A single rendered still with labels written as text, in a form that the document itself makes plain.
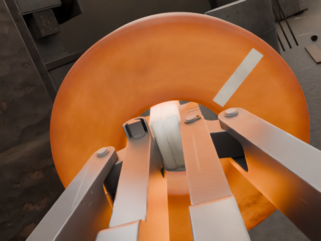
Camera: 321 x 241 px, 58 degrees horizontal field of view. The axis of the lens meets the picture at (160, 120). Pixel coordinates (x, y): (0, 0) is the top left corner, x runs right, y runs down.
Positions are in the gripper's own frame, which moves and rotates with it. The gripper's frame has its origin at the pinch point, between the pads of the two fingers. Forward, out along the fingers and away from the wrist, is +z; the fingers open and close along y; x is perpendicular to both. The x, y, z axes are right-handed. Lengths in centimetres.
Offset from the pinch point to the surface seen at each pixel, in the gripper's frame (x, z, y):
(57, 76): -43, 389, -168
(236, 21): -29, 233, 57
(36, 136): -6.1, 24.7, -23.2
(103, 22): 3, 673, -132
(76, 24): 17, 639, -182
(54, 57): -20, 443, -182
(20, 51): 6.5, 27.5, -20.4
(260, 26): -38, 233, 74
